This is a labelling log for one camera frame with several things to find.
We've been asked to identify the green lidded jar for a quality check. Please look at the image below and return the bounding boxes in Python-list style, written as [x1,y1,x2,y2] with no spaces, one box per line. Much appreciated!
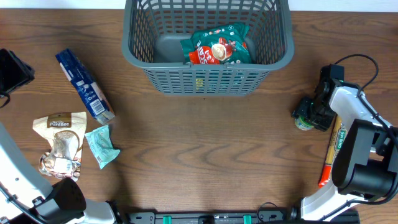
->
[295,115,314,131]

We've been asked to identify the orange spaghetti packet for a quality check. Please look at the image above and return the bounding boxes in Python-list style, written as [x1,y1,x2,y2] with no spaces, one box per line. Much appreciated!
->
[318,116,347,188]

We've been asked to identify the green Nescafe coffee bag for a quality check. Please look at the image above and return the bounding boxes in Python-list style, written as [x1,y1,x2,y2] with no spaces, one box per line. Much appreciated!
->
[180,23,252,65]

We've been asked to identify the grey plastic basket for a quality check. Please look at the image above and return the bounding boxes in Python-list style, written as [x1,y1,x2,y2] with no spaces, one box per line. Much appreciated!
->
[121,0,294,96]

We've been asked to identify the blue rectangular carton box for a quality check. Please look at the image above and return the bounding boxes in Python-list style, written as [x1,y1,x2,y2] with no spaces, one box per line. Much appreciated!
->
[55,49,115,125]

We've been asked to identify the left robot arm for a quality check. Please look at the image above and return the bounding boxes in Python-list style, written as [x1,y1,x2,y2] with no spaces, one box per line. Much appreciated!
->
[1,49,126,223]

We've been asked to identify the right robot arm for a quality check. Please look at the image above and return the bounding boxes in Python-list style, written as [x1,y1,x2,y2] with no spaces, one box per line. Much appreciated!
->
[289,64,397,222]

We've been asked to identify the small teal snack packet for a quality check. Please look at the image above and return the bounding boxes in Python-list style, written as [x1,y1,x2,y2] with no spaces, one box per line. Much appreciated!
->
[85,124,121,170]

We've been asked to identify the beige PanTree snack pouch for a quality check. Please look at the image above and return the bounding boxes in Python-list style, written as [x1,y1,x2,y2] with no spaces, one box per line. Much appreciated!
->
[32,112,86,181]

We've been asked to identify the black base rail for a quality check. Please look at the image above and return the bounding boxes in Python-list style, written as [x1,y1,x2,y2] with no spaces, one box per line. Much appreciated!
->
[124,210,361,224]

